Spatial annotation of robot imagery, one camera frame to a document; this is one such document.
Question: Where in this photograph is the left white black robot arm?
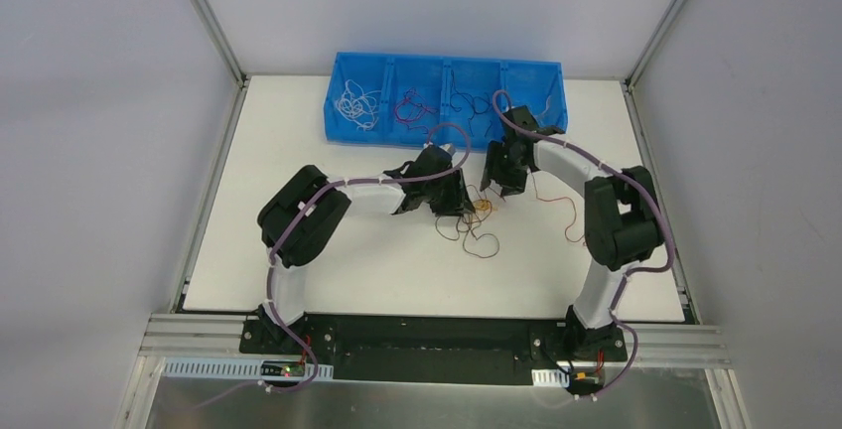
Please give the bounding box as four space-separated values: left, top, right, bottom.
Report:
257 144 475 355

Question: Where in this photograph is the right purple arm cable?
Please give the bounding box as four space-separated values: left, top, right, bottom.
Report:
491 89 677 329

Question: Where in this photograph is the aluminium frame rail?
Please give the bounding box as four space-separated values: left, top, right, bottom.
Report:
631 324 732 369

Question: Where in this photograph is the left white slotted cable duct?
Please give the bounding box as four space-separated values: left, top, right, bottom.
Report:
162 357 334 382

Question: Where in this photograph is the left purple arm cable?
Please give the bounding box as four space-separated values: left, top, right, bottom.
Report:
266 123 473 349

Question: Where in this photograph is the white slotted cable duct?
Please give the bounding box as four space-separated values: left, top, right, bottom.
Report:
162 357 334 382
531 368 570 388

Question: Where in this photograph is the pale orange wire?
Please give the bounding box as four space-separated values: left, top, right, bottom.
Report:
535 90 560 121

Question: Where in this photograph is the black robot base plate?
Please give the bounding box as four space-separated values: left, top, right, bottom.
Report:
239 308 628 386

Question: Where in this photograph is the right white slotted cable duct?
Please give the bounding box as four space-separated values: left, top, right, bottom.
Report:
531 368 570 388

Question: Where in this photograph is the blue four-compartment plastic bin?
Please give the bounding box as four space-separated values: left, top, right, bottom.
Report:
323 52 568 152

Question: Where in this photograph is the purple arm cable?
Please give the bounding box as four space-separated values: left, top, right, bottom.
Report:
266 123 473 349
491 89 677 329

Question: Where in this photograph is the red orange wire bundle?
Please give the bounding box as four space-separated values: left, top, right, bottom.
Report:
434 197 502 261

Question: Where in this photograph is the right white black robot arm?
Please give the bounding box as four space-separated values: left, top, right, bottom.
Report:
481 106 675 359

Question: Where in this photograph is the white wire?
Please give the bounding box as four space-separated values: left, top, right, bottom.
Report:
335 78 383 132

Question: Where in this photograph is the black wire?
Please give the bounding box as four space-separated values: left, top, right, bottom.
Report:
449 86 495 141

